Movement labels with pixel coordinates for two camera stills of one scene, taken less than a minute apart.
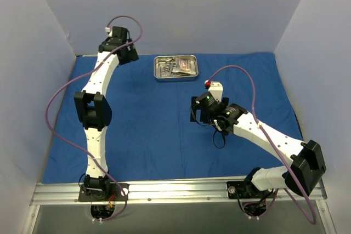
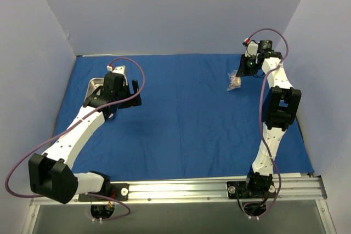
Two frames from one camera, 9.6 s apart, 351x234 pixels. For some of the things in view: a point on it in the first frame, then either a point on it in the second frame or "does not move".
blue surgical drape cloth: x=151 y=138 does not move
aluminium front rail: x=157 y=193 does not move
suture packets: x=185 y=66 -> x=235 y=81
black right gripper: x=194 y=110 -> x=245 y=67
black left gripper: x=131 y=55 -> x=131 y=98
